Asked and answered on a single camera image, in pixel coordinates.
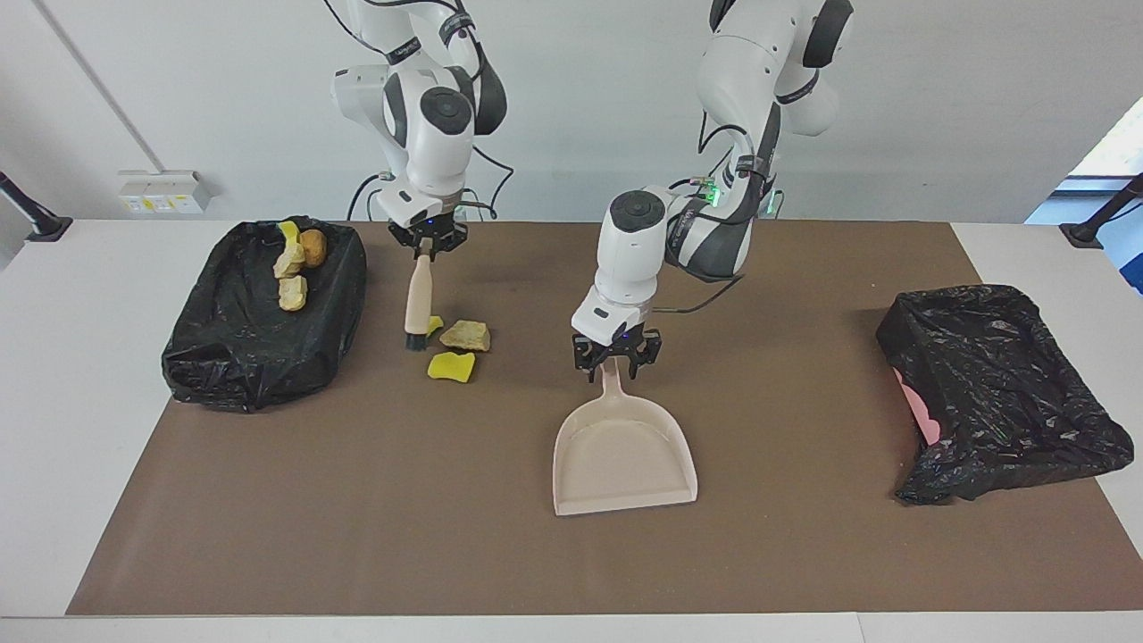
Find beige hand brush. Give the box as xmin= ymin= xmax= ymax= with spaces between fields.
xmin=404 ymin=253 xmax=437 ymax=352

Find pink plastic bin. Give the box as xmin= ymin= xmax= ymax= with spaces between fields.
xmin=895 ymin=366 xmax=944 ymax=447

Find black trash bag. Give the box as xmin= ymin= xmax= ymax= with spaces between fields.
xmin=875 ymin=284 xmax=1135 ymax=506
xmin=161 ymin=214 xmax=369 ymax=413

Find black base power cable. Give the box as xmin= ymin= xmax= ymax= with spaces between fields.
xmin=346 ymin=172 xmax=387 ymax=222

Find wide yellow sponge piece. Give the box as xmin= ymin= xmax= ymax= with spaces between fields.
xmin=427 ymin=351 xmax=478 ymax=384

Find black camera stand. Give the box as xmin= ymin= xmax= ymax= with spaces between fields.
xmin=1059 ymin=172 xmax=1143 ymax=250
xmin=0 ymin=171 xmax=73 ymax=243

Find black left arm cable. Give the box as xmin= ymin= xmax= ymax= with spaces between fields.
xmin=650 ymin=272 xmax=747 ymax=315

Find beige plastic dustpan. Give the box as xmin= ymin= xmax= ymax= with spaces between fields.
xmin=551 ymin=361 xmax=700 ymax=518

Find brown table mat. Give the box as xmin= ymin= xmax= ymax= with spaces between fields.
xmin=67 ymin=221 xmax=1143 ymax=617

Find white wall socket box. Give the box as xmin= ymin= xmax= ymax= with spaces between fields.
xmin=118 ymin=170 xmax=213 ymax=216

